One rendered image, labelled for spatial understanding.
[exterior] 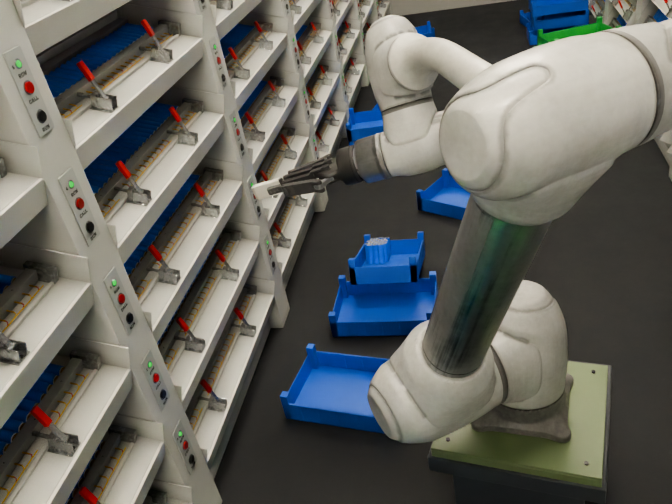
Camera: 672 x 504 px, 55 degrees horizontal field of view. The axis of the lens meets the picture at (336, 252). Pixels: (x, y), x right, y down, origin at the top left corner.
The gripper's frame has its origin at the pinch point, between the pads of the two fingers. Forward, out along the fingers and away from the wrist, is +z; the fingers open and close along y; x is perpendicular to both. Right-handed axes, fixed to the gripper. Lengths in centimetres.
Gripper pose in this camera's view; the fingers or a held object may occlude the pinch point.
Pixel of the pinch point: (269, 188)
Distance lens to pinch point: 136.7
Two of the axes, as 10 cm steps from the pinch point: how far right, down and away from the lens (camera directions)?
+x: -3.7, -8.0, -4.7
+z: -9.2, 2.2, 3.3
